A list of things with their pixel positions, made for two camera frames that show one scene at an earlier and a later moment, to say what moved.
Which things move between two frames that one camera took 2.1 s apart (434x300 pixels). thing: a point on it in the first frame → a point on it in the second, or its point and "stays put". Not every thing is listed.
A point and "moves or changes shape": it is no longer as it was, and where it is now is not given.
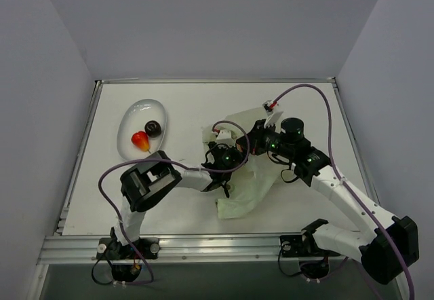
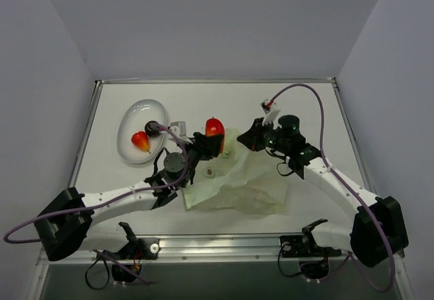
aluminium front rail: [63, 249] stays put
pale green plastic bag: [228, 140] moves or changes shape
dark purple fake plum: [152, 128] stays put
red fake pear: [140, 139] stays put
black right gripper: [253, 140] stays put
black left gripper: [223, 159] → [206, 144]
